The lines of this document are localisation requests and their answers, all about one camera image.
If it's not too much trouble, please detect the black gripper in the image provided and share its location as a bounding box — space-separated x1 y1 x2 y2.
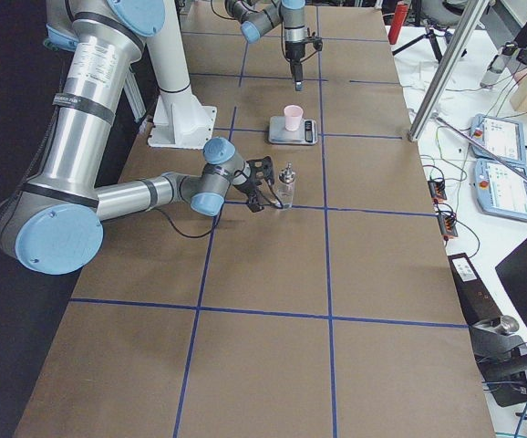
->
238 156 275 213
284 27 305 91

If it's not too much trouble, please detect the clear glass sauce bottle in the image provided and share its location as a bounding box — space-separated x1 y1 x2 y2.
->
276 162 296 209

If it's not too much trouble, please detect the pink plastic cup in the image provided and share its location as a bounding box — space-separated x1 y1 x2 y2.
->
284 105 304 131

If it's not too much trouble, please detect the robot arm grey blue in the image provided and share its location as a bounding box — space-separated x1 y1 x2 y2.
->
224 0 311 91
0 1 272 275

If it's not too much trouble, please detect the silver digital kitchen scale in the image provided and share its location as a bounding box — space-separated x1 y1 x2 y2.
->
268 116 318 146

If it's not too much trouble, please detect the blue tape line crosswise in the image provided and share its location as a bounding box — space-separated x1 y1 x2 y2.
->
224 201 437 217

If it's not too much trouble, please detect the red cylinder bottle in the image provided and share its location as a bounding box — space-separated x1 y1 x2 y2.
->
387 1 409 46

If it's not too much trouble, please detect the black tripod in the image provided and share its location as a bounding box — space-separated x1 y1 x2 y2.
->
387 21 454 62

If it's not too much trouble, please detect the brown paper table cover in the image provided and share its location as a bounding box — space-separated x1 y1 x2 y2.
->
15 3 494 437

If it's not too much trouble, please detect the orange black connector block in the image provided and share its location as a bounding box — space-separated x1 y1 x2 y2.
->
428 177 447 203

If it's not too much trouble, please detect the far teach pendant tablet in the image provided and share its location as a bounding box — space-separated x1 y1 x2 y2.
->
470 114 526 164

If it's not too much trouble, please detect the teach pendant tablet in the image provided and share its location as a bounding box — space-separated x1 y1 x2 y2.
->
474 159 527 222
470 114 526 164

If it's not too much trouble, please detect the near teach pendant tablet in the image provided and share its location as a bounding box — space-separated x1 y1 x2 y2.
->
474 159 527 222

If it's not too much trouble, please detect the black box with label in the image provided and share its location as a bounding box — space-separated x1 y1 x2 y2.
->
448 253 502 326

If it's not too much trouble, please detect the metal reacher grabber stick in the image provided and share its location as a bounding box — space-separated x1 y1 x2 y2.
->
431 112 527 182

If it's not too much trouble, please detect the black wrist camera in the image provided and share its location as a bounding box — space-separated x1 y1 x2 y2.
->
304 32 323 52

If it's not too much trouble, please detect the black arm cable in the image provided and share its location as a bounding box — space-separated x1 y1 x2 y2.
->
158 182 283 239

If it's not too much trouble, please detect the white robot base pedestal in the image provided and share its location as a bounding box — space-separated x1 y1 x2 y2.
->
147 1 217 150

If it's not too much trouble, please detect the aluminium frame post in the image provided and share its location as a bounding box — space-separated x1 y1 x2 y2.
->
408 0 490 142

